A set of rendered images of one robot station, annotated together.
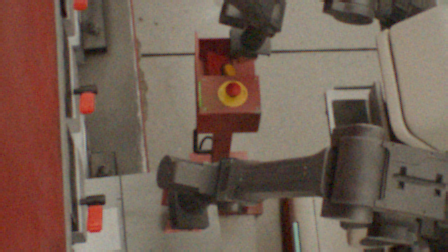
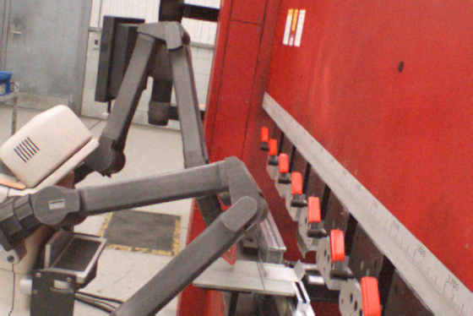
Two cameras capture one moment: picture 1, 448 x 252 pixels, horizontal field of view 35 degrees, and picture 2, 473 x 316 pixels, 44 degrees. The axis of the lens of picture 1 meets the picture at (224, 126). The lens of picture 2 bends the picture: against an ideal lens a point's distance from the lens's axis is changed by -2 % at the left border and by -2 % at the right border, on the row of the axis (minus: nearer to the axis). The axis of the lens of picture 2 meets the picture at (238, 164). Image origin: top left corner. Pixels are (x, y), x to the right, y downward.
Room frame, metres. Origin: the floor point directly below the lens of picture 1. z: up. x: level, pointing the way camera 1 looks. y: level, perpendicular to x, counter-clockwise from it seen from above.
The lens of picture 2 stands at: (1.93, 0.23, 1.65)
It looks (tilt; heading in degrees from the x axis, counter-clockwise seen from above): 13 degrees down; 186
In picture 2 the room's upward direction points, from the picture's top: 9 degrees clockwise
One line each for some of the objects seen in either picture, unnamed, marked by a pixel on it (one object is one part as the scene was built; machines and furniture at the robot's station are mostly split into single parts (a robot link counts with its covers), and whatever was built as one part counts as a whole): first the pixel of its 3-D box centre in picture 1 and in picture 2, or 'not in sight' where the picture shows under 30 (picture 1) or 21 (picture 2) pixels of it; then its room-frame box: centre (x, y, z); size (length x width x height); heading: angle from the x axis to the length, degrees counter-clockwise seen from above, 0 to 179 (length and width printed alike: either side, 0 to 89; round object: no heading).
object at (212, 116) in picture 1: (227, 83); not in sight; (0.89, 0.00, 0.75); 0.20 x 0.16 x 0.18; 8
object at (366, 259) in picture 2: not in sight; (381, 284); (0.97, 0.40, 1.26); 0.15 x 0.09 x 0.17; 13
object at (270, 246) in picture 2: not in sight; (264, 233); (-0.13, 0.15, 0.92); 0.50 x 0.06 x 0.10; 13
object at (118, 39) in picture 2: not in sight; (127, 58); (-0.66, -0.61, 1.42); 0.45 x 0.12 x 0.36; 1
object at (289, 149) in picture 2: not in sight; (296, 167); (0.19, 0.22, 1.26); 0.15 x 0.09 x 0.17; 13
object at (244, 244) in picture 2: not in sight; (246, 235); (-0.16, 0.08, 0.89); 0.30 x 0.05 x 0.03; 13
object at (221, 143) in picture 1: (221, 141); not in sight; (0.89, 0.00, 0.39); 0.05 x 0.05 x 0.54; 8
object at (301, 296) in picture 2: not in sight; (296, 288); (0.44, 0.28, 0.99); 0.20 x 0.03 x 0.03; 13
